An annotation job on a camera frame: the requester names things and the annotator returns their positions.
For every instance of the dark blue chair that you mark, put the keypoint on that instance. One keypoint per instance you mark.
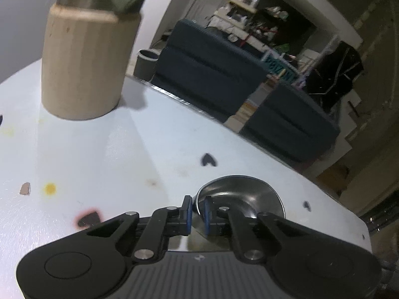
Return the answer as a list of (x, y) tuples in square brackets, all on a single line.
[(209, 71), (290, 127)]

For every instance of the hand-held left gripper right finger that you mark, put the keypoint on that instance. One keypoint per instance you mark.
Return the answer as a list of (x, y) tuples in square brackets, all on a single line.
[(207, 216)]

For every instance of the teal sign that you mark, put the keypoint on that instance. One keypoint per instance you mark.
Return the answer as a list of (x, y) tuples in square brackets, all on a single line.
[(279, 68)]

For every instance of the black jacket with white trim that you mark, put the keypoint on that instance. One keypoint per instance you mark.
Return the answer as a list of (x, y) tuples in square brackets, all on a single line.
[(336, 74)]

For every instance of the grey trash bin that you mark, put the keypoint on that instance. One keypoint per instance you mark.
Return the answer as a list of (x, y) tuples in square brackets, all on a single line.
[(146, 65)]

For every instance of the white storage cart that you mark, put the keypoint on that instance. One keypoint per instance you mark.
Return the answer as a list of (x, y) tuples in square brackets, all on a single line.
[(232, 17)]

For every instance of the beige ribbed steel kettle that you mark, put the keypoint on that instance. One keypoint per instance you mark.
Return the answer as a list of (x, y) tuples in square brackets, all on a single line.
[(81, 68)]

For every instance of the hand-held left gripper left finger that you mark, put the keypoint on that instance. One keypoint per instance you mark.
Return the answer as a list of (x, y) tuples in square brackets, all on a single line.
[(187, 215)]

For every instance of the round steel bowl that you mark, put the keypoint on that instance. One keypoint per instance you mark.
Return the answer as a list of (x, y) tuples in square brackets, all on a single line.
[(246, 193)]

